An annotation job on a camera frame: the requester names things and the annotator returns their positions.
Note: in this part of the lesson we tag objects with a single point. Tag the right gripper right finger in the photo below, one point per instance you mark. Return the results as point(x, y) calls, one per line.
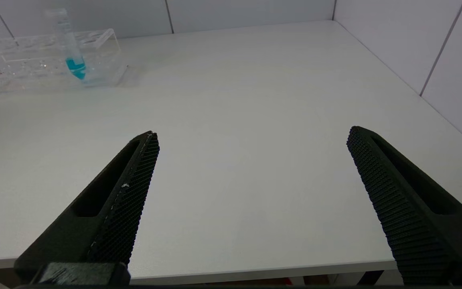
point(407, 208)

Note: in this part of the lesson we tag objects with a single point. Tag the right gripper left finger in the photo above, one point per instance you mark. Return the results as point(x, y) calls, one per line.
point(110, 216)

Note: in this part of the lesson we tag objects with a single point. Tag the blue pigment test tube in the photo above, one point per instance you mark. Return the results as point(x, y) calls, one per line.
point(75, 66)

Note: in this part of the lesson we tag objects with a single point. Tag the clear acrylic test tube rack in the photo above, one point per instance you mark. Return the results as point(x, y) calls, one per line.
point(22, 64)

